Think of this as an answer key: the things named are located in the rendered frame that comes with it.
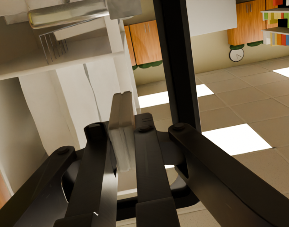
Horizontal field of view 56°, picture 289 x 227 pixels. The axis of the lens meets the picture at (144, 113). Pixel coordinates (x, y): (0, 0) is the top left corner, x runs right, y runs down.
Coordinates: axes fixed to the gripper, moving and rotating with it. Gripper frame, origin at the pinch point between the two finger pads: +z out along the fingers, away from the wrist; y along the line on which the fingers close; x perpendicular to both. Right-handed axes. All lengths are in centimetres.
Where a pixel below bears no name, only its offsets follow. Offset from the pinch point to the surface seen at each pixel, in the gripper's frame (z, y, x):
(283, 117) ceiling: 263, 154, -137
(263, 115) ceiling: 279, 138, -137
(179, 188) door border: 3.5, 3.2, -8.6
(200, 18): 461, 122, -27
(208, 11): 461, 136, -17
